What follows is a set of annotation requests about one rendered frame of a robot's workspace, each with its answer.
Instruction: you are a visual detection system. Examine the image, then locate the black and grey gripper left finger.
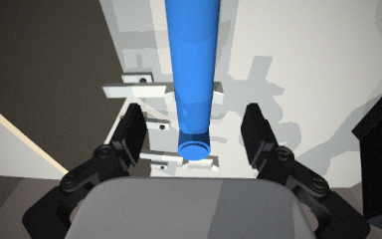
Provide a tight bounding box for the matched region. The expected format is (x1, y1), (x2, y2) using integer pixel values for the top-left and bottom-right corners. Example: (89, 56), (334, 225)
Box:
(22, 103), (147, 239)

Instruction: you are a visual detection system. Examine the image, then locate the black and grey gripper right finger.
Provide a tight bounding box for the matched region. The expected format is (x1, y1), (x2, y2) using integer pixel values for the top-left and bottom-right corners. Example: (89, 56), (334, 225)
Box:
(241, 103), (371, 239)

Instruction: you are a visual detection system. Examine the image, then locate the blue cylinder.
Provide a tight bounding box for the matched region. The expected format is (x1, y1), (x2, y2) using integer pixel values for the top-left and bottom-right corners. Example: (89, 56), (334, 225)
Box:
(164, 0), (221, 160)

